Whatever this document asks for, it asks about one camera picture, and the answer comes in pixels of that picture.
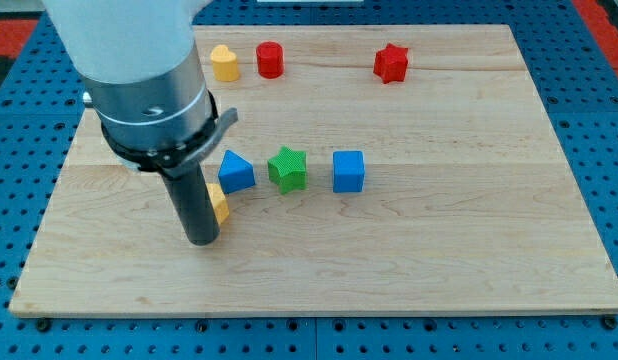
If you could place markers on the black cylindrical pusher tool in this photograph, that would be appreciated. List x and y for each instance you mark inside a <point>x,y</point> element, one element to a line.
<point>191,200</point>

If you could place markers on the yellow hexagon block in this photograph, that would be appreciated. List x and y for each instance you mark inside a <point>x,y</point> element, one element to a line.
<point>219,202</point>

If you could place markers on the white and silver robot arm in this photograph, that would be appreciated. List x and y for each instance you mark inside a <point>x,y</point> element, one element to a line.
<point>140,66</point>

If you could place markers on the yellow heart block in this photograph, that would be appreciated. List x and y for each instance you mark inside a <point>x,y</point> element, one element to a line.
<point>224,64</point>

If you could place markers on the black clamp with grey lever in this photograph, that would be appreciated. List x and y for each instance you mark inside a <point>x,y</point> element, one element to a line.
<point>173,160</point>

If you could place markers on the blue triangle block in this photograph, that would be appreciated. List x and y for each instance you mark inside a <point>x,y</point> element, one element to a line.
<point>235,173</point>

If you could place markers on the green star block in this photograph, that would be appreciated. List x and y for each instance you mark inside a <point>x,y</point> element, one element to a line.
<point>288,170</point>

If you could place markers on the red cylinder block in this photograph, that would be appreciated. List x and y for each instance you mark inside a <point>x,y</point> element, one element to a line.
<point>270,59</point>

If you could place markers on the blue cube block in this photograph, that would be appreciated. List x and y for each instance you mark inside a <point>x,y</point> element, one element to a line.
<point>348,171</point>

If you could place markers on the light wooden board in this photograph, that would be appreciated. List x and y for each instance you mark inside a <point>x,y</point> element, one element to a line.
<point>469,207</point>

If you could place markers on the red star block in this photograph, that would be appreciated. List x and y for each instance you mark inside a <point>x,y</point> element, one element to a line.
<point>391,63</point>

